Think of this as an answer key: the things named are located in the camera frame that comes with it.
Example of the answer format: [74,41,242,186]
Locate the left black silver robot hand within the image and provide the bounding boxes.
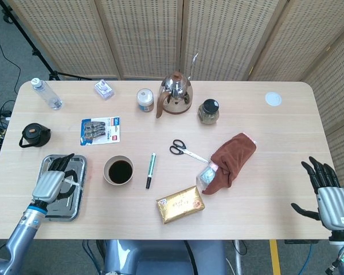
[31,153,77,205]

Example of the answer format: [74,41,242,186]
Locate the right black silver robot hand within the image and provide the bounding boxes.
[291,156,344,231]

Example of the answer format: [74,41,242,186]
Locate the stainless steel tray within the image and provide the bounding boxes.
[37,154,88,222]

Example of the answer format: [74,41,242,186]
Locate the cup of dark coffee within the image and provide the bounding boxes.
[103,155,134,186]

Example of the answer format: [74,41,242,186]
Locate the black teapot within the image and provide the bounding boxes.
[18,123,52,148]

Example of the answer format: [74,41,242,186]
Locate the binder clip blister pack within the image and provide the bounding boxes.
[80,116,122,147]

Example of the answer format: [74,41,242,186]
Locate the yellow floor tape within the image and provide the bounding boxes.
[269,239,282,275]

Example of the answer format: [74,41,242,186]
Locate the clear plastic water bottle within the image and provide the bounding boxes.
[31,77,64,111]

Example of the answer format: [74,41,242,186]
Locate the green white marker pen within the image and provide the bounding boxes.
[145,152,157,190]

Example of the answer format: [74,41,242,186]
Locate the black tripod stand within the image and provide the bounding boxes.
[0,0,92,81]

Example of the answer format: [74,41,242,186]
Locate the white table leg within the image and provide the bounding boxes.
[233,240,244,275]

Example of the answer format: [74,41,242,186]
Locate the small clear plastic box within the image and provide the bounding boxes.
[93,79,115,101]

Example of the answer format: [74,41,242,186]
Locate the brown towel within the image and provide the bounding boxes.
[202,132,258,196]

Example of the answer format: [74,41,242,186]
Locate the wooden woven screen panel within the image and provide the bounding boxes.
[248,0,344,83]
[95,0,187,81]
[182,0,290,81]
[5,0,121,81]
[300,25,344,201]

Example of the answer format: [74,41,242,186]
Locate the white lidded brown jar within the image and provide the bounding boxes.
[136,88,155,113]

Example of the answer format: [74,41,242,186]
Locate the clear wrapped tissue pack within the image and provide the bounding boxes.
[195,163,218,191]

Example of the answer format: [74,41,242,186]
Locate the gold tissue pack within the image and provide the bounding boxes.
[155,185,206,225]

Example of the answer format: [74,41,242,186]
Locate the steel gooseneck kettle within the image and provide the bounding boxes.
[155,52,194,119]

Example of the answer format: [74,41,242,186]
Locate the black lidded glass jar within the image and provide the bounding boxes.
[197,99,220,125]

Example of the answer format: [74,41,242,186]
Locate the black floor cable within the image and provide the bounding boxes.
[0,11,21,87]

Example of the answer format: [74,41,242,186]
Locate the black handled scissors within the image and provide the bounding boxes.
[169,139,210,164]

